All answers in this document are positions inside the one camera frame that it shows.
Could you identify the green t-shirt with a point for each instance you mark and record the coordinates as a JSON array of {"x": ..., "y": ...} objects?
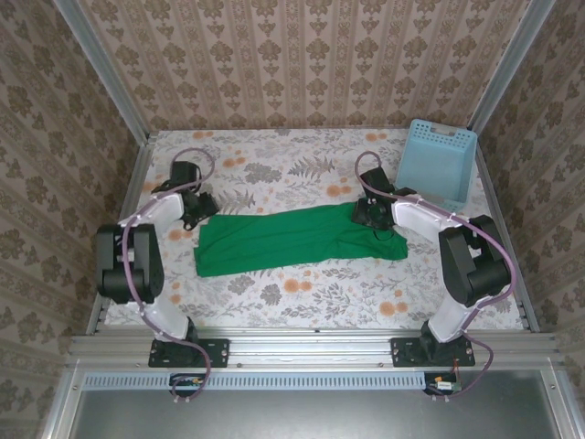
[{"x": 283, "y": 242}]

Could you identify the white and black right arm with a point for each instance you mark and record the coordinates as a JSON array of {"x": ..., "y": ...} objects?
[{"x": 475, "y": 270}]

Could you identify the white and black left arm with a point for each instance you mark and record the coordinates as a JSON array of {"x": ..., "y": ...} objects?
[{"x": 128, "y": 260}]

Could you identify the light blue perforated plastic basket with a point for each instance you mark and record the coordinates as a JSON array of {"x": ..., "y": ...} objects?
[{"x": 434, "y": 160}]

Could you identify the floral patterned tablecloth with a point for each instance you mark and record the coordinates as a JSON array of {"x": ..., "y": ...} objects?
[{"x": 320, "y": 302}]

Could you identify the grey sheet metal panel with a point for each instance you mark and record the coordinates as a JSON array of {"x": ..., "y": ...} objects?
[{"x": 320, "y": 416}]

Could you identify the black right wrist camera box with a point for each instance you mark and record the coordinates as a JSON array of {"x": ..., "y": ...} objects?
[{"x": 377, "y": 180}]

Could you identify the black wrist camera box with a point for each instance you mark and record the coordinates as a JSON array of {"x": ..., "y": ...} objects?
[
  {"x": 185, "y": 171},
  {"x": 377, "y": 180}
]

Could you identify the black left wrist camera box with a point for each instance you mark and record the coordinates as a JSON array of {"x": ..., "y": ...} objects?
[{"x": 185, "y": 171}]

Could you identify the aluminium table side rail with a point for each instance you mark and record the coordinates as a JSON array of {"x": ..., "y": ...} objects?
[
  {"x": 500, "y": 215},
  {"x": 128, "y": 210}
]

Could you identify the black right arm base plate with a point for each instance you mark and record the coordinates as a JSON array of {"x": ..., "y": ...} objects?
[{"x": 407, "y": 352}]

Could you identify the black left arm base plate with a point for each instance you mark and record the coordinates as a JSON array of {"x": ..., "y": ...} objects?
[{"x": 215, "y": 352}]

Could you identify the long aluminium base rail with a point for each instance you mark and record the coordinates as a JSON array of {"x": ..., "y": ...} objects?
[{"x": 311, "y": 347}]

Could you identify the aluminium frame corner post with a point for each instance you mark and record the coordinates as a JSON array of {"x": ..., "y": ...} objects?
[
  {"x": 507, "y": 64},
  {"x": 100, "y": 68}
]

